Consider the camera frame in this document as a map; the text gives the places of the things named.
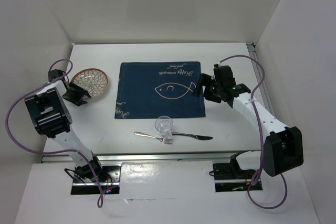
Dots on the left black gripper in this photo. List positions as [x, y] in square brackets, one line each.
[80, 92]

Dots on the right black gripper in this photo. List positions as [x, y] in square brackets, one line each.
[202, 81]

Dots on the floral ceramic plate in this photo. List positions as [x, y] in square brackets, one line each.
[93, 80]

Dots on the blue fish placemat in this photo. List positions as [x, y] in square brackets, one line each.
[148, 90]

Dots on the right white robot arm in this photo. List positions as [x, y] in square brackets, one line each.
[281, 146]

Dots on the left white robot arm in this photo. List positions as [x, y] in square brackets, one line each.
[51, 118]

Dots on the silver table knife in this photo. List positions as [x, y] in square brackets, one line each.
[197, 137]

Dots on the clear drinking glass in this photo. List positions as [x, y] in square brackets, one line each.
[164, 125]

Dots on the silver fork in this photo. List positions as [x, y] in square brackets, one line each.
[163, 140]

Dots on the aluminium right side rail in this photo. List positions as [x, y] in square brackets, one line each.
[262, 95]

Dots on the aluminium rail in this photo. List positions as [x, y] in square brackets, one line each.
[158, 157]
[262, 95]

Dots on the aluminium front rail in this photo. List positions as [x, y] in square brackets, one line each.
[158, 157]

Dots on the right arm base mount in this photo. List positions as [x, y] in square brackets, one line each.
[230, 177]

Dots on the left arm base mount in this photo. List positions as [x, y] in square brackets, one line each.
[109, 180]

